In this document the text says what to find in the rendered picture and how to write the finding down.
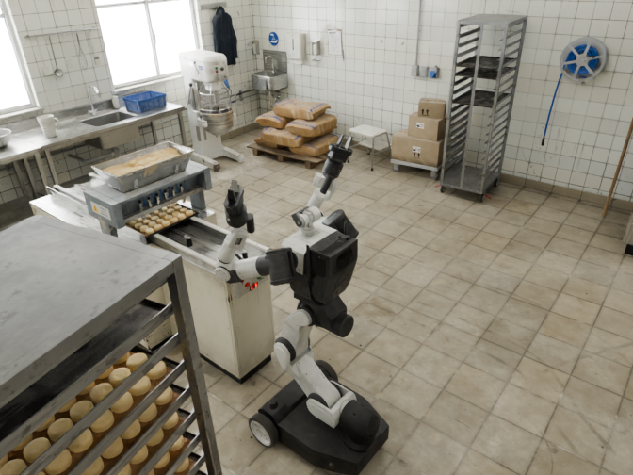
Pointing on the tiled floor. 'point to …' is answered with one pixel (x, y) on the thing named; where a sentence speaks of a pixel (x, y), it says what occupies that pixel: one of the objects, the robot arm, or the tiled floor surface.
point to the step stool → (371, 139)
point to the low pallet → (288, 155)
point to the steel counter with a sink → (101, 134)
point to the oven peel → (618, 169)
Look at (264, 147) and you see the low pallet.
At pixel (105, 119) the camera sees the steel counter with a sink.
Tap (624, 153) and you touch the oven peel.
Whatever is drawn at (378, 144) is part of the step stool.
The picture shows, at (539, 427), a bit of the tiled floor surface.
